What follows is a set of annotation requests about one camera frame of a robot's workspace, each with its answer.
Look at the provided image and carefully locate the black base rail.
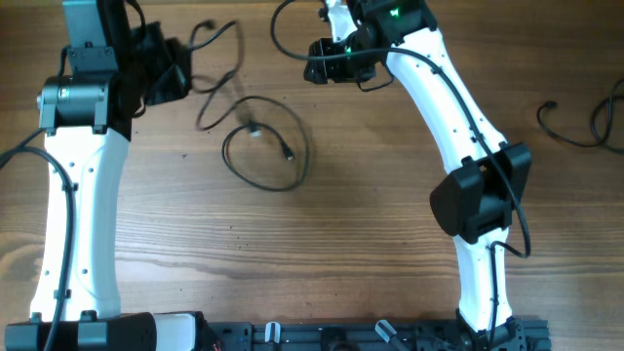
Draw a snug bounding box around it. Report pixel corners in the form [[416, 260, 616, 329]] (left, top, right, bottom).
[[210, 319, 553, 351]]

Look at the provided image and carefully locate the thin black cable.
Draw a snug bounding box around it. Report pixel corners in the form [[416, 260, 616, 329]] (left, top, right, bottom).
[[221, 95, 312, 192]]

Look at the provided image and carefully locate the thick black cable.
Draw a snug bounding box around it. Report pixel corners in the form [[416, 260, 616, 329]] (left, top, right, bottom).
[[535, 77, 624, 156]]

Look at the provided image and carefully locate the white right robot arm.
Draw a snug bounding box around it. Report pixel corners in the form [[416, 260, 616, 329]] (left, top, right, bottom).
[[304, 1, 531, 350]]

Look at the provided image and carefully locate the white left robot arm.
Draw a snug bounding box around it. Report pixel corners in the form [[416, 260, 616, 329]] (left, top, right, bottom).
[[1, 0, 211, 350]]

